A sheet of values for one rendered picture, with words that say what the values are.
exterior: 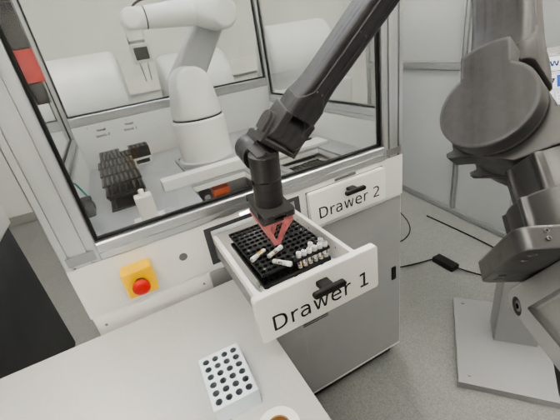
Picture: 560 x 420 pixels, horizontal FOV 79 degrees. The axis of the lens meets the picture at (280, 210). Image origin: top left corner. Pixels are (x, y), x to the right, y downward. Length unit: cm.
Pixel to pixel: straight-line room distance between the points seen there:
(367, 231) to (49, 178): 92
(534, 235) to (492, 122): 10
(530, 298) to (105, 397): 76
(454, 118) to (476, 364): 148
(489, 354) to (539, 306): 146
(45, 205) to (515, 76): 82
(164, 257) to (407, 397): 113
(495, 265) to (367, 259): 48
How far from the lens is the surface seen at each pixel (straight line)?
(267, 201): 65
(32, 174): 85
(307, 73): 61
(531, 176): 32
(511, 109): 33
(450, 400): 166
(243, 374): 72
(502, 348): 183
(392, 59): 113
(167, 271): 96
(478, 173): 39
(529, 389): 174
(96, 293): 96
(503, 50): 36
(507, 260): 28
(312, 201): 101
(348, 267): 73
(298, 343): 132
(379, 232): 127
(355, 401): 162
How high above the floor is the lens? 135
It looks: 26 degrees down
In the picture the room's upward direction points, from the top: 10 degrees counter-clockwise
